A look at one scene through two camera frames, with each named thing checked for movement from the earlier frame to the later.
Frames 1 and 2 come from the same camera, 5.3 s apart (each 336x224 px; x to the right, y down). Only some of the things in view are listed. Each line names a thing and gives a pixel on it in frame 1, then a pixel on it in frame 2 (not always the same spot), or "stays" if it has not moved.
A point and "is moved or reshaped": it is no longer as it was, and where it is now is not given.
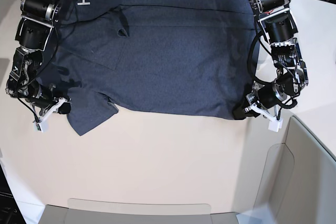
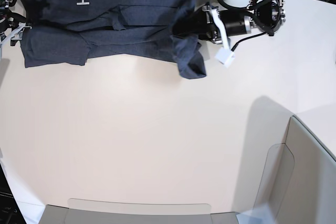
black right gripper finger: x=240 y=113 → x=201 y=24
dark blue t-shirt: x=177 y=51 is moved or reshaped
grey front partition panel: x=58 y=214 stays
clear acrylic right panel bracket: x=277 y=178 stays
